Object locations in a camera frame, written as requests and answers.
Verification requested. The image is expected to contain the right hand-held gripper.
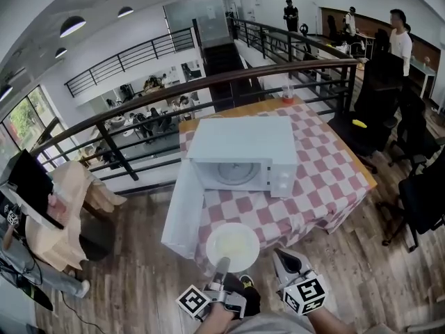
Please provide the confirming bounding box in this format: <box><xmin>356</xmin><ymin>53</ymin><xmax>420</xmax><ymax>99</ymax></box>
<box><xmin>273</xmin><ymin>248</ymin><xmax>328</xmax><ymax>317</ymax></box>

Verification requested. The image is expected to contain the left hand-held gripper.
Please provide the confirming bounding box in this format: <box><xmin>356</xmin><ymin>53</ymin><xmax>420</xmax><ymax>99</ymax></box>
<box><xmin>175</xmin><ymin>255</ymin><xmax>248</xmax><ymax>322</ymax></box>

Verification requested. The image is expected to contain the white round plate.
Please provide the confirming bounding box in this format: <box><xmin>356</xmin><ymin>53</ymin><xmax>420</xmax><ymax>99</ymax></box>
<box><xmin>205</xmin><ymin>222</ymin><xmax>261</xmax><ymax>274</ymax></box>

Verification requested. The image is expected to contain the white microwave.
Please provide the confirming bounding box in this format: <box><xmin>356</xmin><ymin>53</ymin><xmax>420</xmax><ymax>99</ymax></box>
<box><xmin>161</xmin><ymin>115</ymin><xmax>299</xmax><ymax>261</ymax></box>

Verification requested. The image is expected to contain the person's right forearm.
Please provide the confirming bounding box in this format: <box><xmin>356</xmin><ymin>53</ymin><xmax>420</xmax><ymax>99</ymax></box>
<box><xmin>305</xmin><ymin>304</ymin><xmax>354</xmax><ymax>334</ymax></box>

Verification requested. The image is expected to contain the person's left forearm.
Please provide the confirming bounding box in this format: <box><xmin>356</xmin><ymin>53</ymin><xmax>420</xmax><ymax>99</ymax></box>
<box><xmin>199</xmin><ymin>302</ymin><xmax>234</xmax><ymax>334</ymax></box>

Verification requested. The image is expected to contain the glass microwave turntable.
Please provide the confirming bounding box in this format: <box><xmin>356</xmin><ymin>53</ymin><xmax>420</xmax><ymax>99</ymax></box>
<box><xmin>216</xmin><ymin>161</ymin><xmax>262</xmax><ymax>184</ymax></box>

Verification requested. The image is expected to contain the person's black trouser leg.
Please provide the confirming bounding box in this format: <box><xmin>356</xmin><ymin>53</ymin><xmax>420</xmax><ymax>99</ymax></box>
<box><xmin>225</xmin><ymin>279</ymin><xmax>262</xmax><ymax>319</ymax></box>

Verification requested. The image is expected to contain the person's grey shirt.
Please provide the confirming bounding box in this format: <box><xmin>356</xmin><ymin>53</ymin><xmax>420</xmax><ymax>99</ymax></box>
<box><xmin>227</xmin><ymin>314</ymin><xmax>316</xmax><ymax>334</ymax></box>

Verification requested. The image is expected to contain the red white checkered tablecloth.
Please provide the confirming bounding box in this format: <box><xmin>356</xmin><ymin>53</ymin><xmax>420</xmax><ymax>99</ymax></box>
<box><xmin>178</xmin><ymin>102</ymin><xmax>371</xmax><ymax>268</ymax></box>

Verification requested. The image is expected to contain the wooden table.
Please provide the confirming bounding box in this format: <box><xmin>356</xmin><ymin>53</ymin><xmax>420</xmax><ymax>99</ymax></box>
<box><xmin>177</xmin><ymin>95</ymin><xmax>379</xmax><ymax>191</ymax></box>

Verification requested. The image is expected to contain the black office chair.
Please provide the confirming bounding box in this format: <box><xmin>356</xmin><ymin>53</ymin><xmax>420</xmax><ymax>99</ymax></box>
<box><xmin>327</xmin><ymin>51</ymin><xmax>401</xmax><ymax>167</ymax></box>
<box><xmin>381</xmin><ymin>157</ymin><xmax>445</xmax><ymax>254</ymax></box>
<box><xmin>388</xmin><ymin>88</ymin><xmax>445</xmax><ymax>169</ymax></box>

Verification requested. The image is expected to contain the beige cloth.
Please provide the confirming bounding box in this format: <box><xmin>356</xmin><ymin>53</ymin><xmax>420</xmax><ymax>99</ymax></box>
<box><xmin>25</xmin><ymin>159</ymin><xmax>129</xmax><ymax>273</ymax></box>

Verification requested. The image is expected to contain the group of people downstairs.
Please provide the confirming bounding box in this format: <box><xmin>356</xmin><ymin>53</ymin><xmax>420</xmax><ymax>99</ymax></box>
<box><xmin>79</xmin><ymin>74</ymin><xmax>202</xmax><ymax>172</ymax></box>

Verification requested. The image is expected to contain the plastic cup with red drink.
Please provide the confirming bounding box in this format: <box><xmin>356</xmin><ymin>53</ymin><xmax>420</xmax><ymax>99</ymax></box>
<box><xmin>280</xmin><ymin>84</ymin><xmax>296</xmax><ymax>105</ymax></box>

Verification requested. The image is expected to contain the wooden-topped black railing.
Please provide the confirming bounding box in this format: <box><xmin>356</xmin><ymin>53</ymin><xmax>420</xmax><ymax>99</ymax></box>
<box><xmin>30</xmin><ymin>58</ymin><xmax>359</xmax><ymax>184</ymax></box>

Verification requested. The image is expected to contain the dark staircase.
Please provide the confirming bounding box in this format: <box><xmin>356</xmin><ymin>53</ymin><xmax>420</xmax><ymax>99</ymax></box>
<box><xmin>202</xmin><ymin>41</ymin><xmax>254</xmax><ymax>115</ymax></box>

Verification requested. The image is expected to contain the black monitor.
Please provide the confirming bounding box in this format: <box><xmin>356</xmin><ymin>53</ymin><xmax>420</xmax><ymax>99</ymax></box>
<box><xmin>6</xmin><ymin>148</ymin><xmax>66</xmax><ymax>232</ymax></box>

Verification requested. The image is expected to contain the black metal railing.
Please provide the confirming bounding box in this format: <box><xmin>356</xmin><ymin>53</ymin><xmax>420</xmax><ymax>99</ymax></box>
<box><xmin>63</xmin><ymin>26</ymin><xmax>196</xmax><ymax>99</ymax></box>
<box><xmin>225</xmin><ymin>15</ymin><xmax>358</xmax><ymax>65</ymax></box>

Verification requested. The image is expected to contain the white desk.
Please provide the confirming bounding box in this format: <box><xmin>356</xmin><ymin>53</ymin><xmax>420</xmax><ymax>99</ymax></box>
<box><xmin>409</xmin><ymin>55</ymin><xmax>438</xmax><ymax>100</ymax></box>

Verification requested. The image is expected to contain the large glass window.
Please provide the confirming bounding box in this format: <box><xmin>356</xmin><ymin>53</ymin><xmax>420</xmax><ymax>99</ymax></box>
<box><xmin>0</xmin><ymin>84</ymin><xmax>60</xmax><ymax>173</ymax></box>

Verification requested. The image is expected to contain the glass partition wall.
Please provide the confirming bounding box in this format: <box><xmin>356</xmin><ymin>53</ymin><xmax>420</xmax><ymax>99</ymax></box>
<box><xmin>163</xmin><ymin>0</ymin><xmax>233</xmax><ymax>52</ymax></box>

